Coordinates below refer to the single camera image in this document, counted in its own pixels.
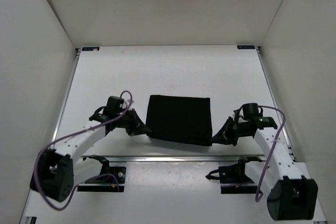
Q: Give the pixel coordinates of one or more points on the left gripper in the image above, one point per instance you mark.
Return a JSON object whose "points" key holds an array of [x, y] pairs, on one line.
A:
{"points": [[142, 128]]}

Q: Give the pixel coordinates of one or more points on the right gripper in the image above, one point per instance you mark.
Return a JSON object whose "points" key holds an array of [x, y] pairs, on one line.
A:
{"points": [[223, 136]]}

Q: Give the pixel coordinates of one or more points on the black skirt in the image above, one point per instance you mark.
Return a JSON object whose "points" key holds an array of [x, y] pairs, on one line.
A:
{"points": [[185, 120]]}

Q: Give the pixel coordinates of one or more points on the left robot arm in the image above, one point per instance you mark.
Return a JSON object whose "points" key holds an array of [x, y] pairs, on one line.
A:
{"points": [[62, 165]]}

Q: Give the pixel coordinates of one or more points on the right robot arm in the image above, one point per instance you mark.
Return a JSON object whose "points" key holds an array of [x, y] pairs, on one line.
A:
{"points": [[289, 194]]}

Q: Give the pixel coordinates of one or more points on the right table corner label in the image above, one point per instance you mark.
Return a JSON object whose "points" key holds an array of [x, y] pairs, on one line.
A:
{"points": [[245, 47]]}

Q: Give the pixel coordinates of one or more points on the table corner label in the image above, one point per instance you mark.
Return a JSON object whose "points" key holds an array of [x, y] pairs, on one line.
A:
{"points": [[245, 47], [90, 49]]}

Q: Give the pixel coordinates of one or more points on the left table corner label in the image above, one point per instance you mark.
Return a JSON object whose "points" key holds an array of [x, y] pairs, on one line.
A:
{"points": [[90, 49]]}

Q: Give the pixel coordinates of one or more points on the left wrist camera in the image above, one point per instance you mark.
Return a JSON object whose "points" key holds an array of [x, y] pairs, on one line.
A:
{"points": [[127, 104]]}

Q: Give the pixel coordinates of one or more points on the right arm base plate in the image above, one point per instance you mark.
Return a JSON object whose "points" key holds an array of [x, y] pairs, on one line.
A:
{"points": [[233, 179]]}

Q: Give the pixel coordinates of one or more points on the aluminium table front rail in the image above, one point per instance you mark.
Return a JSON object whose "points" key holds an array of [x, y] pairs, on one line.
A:
{"points": [[174, 159]]}

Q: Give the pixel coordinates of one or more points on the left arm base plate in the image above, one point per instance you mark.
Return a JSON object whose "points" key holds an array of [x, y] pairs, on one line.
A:
{"points": [[113, 183]]}

